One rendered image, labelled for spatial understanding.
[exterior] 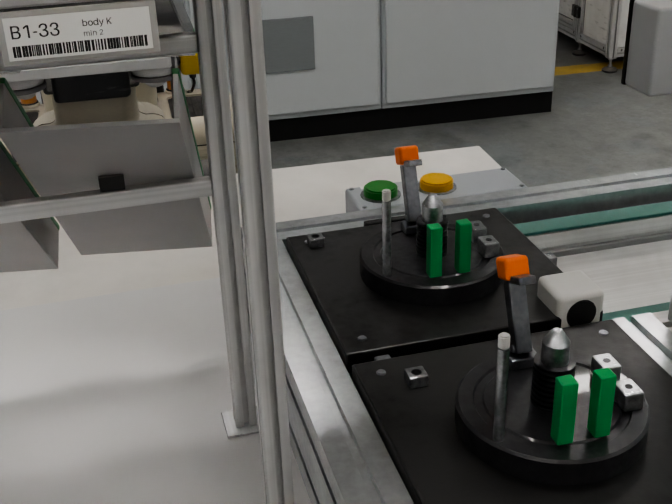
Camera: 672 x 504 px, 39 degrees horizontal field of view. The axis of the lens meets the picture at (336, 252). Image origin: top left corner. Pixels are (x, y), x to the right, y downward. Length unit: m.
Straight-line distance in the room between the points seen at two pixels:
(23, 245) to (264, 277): 0.31
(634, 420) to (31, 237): 0.52
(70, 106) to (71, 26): 1.05
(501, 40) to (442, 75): 0.29
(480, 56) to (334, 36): 0.66
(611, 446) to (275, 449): 0.24
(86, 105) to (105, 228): 0.72
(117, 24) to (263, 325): 0.22
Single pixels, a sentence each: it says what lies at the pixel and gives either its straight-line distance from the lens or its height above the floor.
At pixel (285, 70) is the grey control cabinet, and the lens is 4.00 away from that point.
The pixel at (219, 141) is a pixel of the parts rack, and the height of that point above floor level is 1.14.
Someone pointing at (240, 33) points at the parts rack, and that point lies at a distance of 0.58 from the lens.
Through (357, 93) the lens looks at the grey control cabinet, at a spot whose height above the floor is 0.19.
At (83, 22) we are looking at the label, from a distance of 0.57.
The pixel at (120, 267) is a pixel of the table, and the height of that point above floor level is 0.86.
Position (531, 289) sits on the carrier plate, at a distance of 0.91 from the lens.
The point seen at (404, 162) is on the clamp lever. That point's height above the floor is 1.06.
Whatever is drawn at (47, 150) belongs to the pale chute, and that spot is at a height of 1.16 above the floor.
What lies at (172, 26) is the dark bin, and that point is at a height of 1.24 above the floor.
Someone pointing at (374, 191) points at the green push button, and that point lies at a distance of 1.11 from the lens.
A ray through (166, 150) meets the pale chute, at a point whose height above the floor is 1.15.
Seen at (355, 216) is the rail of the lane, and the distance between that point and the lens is 1.07.
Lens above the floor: 1.41
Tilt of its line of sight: 27 degrees down
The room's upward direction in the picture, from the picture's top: 2 degrees counter-clockwise
